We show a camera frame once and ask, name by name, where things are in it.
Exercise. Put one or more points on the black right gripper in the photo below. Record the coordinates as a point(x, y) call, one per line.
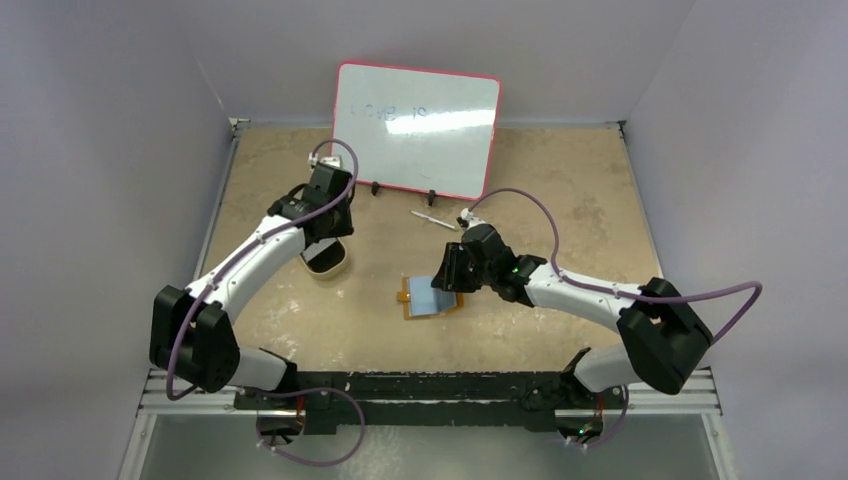
point(454, 267)

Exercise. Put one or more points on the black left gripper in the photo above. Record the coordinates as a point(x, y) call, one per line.
point(345, 227)

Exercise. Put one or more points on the yellow leather card holder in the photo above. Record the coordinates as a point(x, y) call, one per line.
point(420, 300)

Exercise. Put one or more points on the beige oval plastic tray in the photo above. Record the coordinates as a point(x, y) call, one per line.
point(329, 264)

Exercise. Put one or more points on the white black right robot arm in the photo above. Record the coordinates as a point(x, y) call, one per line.
point(662, 339)

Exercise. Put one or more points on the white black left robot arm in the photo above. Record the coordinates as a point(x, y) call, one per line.
point(192, 334)

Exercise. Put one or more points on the white marker pen green cap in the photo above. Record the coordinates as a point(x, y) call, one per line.
point(434, 220)

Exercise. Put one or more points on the pink framed whiteboard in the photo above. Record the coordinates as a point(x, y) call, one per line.
point(419, 130)

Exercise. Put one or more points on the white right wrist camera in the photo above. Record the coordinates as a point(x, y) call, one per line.
point(467, 219)

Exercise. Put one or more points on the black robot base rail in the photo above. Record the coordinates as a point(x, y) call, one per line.
point(346, 411)

